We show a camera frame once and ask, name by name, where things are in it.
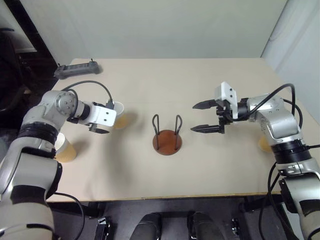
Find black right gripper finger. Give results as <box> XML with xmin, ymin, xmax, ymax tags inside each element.
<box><xmin>192</xmin><ymin>99</ymin><xmax>218</xmax><ymax>110</ymax></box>
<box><xmin>190</xmin><ymin>123</ymin><xmax>221</xmax><ymax>135</ymax></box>

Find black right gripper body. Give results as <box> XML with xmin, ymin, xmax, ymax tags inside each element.
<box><xmin>215</xmin><ymin>99</ymin><xmax>235</xmax><ymax>135</ymax></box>

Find white paper cup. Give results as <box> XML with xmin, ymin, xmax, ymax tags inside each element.
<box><xmin>113</xmin><ymin>101</ymin><xmax>137</xmax><ymax>130</ymax></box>

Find brown paper cup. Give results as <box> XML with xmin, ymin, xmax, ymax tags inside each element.
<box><xmin>54</xmin><ymin>132</ymin><xmax>77</xmax><ymax>164</ymax></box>
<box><xmin>258</xmin><ymin>136</ymin><xmax>274</xmax><ymax>154</ymax></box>

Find black power strip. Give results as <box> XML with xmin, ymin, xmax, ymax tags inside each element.
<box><xmin>53</xmin><ymin>58</ymin><xmax>104</xmax><ymax>81</ymax></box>

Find dark rounded shape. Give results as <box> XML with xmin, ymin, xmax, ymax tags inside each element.
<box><xmin>129</xmin><ymin>212</ymin><xmax>162</xmax><ymax>240</ymax></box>
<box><xmin>187</xmin><ymin>211</ymin><xmax>225</xmax><ymax>240</ymax></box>

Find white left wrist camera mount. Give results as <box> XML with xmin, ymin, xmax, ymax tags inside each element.
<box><xmin>87</xmin><ymin>101</ymin><xmax>118</xmax><ymax>133</ymax></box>

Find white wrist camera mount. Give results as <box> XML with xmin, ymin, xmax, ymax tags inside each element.
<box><xmin>214</xmin><ymin>81</ymin><xmax>239</xmax><ymax>120</ymax></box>
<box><xmin>87</xmin><ymin>101</ymin><xmax>118</xmax><ymax>133</ymax></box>

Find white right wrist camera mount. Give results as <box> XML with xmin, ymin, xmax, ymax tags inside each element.
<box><xmin>214</xmin><ymin>81</ymin><xmax>239</xmax><ymax>120</ymax></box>

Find wire cup holder wooden base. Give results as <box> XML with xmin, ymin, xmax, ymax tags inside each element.
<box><xmin>151</xmin><ymin>114</ymin><xmax>184</xmax><ymax>157</ymax></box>

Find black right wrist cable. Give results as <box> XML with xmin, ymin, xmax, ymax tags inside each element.
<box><xmin>231</xmin><ymin>83</ymin><xmax>305</xmax><ymax>131</ymax></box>

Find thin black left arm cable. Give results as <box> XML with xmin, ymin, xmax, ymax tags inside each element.
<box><xmin>54</xmin><ymin>191</ymin><xmax>85</xmax><ymax>237</ymax></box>

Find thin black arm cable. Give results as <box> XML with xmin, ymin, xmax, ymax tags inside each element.
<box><xmin>258</xmin><ymin>161</ymin><xmax>300</xmax><ymax>240</ymax></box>
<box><xmin>54</xmin><ymin>191</ymin><xmax>85</xmax><ymax>237</ymax></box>

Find black table frame bar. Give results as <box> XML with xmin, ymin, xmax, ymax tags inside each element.
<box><xmin>47</xmin><ymin>201</ymin><xmax>106</xmax><ymax>219</ymax></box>
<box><xmin>237</xmin><ymin>192</ymin><xmax>285</xmax><ymax>214</ymax></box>

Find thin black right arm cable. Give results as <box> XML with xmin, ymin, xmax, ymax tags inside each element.
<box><xmin>258</xmin><ymin>161</ymin><xmax>300</xmax><ymax>240</ymax></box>

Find black metal base bracket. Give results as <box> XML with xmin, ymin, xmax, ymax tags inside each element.
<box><xmin>230</xmin><ymin>217</ymin><xmax>242</xmax><ymax>240</ymax></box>
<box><xmin>95</xmin><ymin>216</ymin><xmax>111</xmax><ymax>240</ymax></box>

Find black slanted partition post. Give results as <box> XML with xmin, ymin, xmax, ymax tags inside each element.
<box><xmin>6</xmin><ymin>0</ymin><xmax>60</xmax><ymax>81</ymax></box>

